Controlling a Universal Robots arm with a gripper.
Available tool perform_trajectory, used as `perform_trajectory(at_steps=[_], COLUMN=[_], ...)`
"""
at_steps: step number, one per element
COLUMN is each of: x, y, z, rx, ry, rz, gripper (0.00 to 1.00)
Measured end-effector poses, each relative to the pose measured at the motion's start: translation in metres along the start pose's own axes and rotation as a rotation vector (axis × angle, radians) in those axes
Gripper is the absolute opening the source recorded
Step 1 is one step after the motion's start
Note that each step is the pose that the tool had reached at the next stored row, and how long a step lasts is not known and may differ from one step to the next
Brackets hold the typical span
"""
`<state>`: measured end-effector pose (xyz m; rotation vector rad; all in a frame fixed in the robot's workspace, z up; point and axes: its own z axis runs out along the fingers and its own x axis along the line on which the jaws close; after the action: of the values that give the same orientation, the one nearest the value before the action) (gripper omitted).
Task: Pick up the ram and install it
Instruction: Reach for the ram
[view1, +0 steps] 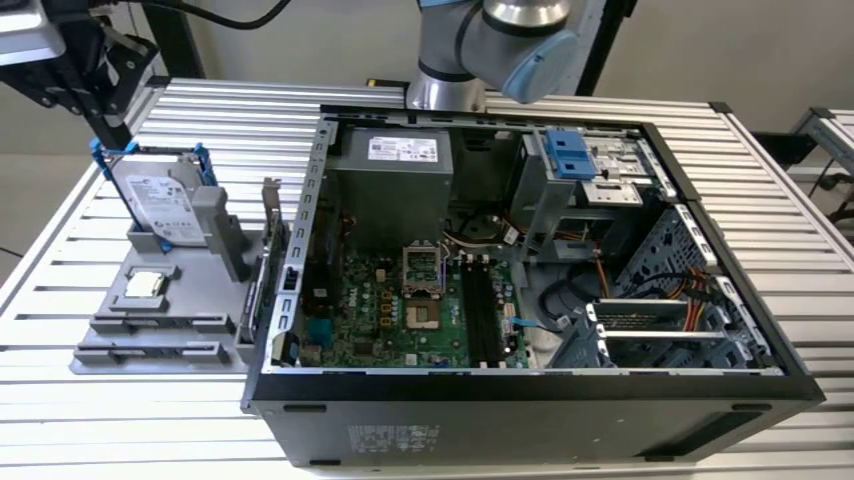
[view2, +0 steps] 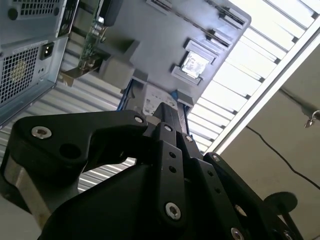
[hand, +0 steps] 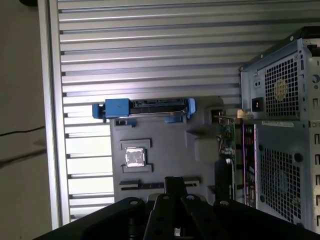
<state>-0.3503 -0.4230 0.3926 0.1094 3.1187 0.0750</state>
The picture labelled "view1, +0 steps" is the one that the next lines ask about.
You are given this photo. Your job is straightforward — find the black camera cable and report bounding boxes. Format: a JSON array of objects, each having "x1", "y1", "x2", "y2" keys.
[{"x1": 86, "y1": 0, "x2": 295, "y2": 29}]

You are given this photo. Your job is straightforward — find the green motherboard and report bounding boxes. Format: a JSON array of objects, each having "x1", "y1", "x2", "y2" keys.
[{"x1": 297, "y1": 249, "x2": 536, "y2": 370}]

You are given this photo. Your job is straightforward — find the orange wire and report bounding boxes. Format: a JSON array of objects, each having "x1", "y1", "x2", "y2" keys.
[{"x1": 573, "y1": 224, "x2": 613, "y2": 301}]

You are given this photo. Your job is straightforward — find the black upright frame post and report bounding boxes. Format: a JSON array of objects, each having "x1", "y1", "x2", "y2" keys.
[
  {"x1": 577, "y1": 0, "x2": 640, "y2": 97},
  {"x1": 138, "y1": 0, "x2": 207, "y2": 81}
]

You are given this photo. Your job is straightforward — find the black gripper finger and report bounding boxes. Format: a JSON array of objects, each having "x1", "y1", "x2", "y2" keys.
[
  {"x1": 0, "y1": 62, "x2": 123, "y2": 147},
  {"x1": 98, "y1": 32, "x2": 163, "y2": 147}
]

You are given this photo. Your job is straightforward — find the blue port block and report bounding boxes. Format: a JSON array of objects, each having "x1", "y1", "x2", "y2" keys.
[{"x1": 306, "y1": 319, "x2": 335, "y2": 347}]

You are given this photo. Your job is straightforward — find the silver CPU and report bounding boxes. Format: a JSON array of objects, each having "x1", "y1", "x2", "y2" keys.
[{"x1": 126, "y1": 271, "x2": 169, "y2": 299}]

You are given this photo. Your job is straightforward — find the coloured wire bundle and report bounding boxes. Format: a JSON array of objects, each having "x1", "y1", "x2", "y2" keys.
[{"x1": 666, "y1": 267, "x2": 721, "y2": 334}]

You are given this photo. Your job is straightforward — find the grey parts rack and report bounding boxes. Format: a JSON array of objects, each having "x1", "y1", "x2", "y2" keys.
[{"x1": 70, "y1": 187, "x2": 295, "y2": 376}]

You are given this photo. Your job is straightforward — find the graphics card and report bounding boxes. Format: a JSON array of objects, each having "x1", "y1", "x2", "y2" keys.
[{"x1": 238, "y1": 175, "x2": 289, "y2": 347}]

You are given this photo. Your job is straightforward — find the neighbouring metal table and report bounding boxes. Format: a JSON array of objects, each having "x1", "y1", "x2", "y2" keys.
[{"x1": 786, "y1": 105, "x2": 854, "y2": 176}]

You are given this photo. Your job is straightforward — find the black PC case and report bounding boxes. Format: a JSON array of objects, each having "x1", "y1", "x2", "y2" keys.
[{"x1": 239, "y1": 103, "x2": 828, "y2": 469}]

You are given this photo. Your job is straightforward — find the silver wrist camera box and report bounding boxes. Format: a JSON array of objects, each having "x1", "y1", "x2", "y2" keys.
[{"x1": 0, "y1": 0, "x2": 69, "y2": 65}]

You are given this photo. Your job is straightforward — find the blue plastic drive bracket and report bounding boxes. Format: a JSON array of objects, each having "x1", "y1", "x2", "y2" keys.
[{"x1": 544, "y1": 128, "x2": 597, "y2": 180}]

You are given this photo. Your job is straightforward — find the black hanging cables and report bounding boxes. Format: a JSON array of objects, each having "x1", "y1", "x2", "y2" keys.
[{"x1": 808, "y1": 167, "x2": 854, "y2": 224}]

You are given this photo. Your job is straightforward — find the metal disk bay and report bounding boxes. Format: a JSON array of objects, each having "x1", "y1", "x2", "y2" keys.
[{"x1": 552, "y1": 297, "x2": 766, "y2": 370}]

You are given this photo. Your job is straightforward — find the grey metal drive cage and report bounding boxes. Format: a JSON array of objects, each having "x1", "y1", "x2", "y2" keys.
[{"x1": 510, "y1": 127, "x2": 673, "y2": 264}]

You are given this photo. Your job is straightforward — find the hard disk in blue carrier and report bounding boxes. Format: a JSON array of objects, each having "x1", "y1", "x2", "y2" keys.
[{"x1": 89, "y1": 137, "x2": 219, "y2": 249}]

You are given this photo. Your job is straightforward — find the power supply wire bundle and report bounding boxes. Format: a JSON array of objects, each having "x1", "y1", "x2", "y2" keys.
[{"x1": 444, "y1": 230, "x2": 509, "y2": 250}]

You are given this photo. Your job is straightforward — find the grey power supply unit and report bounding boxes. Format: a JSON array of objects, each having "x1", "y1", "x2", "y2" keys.
[{"x1": 326, "y1": 127, "x2": 457, "y2": 254}]

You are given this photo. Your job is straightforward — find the metal socket cover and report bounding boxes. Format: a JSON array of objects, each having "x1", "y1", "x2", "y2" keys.
[{"x1": 402, "y1": 243, "x2": 448, "y2": 296}]

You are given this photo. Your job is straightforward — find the black RAM slot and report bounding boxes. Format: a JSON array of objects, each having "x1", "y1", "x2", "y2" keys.
[
  {"x1": 469, "y1": 253, "x2": 492, "y2": 370},
  {"x1": 462, "y1": 253, "x2": 484, "y2": 370},
  {"x1": 485, "y1": 253, "x2": 508, "y2": 370},
  {"x1": 477, "y1": 253, "x2": 500, "y2": 370}
]

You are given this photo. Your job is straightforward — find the round chassis speaker disc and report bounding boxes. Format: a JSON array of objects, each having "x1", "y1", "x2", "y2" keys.
[{"x1": 460, "y1": 213, "x2": 509, "y2": 245}]

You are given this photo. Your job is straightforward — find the CPU socket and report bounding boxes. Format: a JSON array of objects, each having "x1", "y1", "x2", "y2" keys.
[{"x1": 405, "y1": 298, "x2": 444, "y2": 331}]

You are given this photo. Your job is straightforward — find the black looped cable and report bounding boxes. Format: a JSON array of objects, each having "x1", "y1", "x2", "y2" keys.
[{"x1": 537, "y1": 272, "x2": 606, "y2": 332}]

